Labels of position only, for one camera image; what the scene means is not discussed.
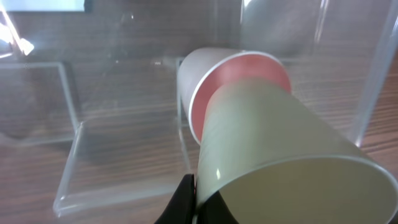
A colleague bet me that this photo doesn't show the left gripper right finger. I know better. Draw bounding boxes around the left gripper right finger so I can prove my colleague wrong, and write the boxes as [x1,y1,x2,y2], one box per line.
[197,192,238,224]

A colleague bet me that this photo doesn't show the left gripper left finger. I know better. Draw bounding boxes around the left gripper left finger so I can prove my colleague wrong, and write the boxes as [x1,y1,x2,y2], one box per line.
[155,174,196,224]

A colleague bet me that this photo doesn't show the cream cup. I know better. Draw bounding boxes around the cream cup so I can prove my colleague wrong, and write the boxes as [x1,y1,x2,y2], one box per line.
[197,78,397,223]

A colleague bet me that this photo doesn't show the pink cup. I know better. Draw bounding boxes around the pink cup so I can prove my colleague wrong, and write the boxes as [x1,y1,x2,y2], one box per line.
[177,48,291,144]

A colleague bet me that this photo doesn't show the clear plastic storage container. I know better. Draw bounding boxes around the clear plastic storage container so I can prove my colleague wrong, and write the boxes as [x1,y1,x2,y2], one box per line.
[1,0,397,223]

